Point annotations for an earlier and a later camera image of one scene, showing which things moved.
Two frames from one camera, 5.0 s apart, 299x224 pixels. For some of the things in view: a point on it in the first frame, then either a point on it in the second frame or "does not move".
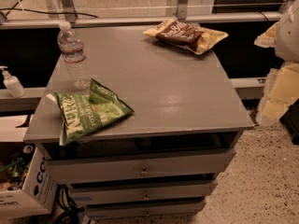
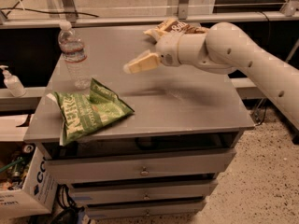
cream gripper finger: [268, 38] -> [172, 49]
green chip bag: [81, 112] does not move
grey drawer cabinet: [161, 161] does not move
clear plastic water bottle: [72, 48] does not move
